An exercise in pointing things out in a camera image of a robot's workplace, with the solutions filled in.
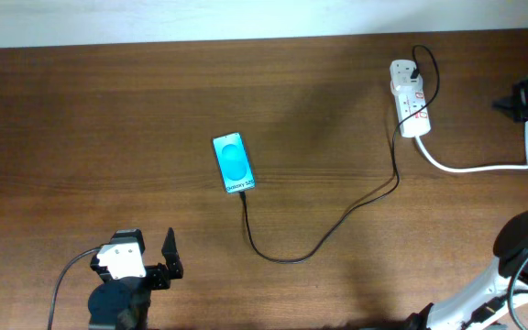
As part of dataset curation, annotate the white power strip cord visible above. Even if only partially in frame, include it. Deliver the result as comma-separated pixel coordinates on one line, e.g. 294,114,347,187
412,119,528,174

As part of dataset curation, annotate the black USB charging cable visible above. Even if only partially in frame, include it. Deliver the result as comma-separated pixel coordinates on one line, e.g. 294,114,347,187
238,44,442,265

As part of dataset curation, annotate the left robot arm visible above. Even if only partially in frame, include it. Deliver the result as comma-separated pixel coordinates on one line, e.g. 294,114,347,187
88,228,183,330

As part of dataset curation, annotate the white power strip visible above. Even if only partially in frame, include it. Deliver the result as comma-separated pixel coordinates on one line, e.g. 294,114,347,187
390,60,431,138

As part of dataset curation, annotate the blue Galaxy S25 smartphone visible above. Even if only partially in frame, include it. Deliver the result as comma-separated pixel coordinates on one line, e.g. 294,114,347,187
213,132,256,193

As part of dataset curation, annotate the white USB charger adapter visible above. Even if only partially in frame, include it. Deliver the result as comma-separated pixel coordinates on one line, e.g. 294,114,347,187
390,73,424,95

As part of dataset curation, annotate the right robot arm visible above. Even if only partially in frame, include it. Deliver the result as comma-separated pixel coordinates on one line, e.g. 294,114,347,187
401,75,528,330

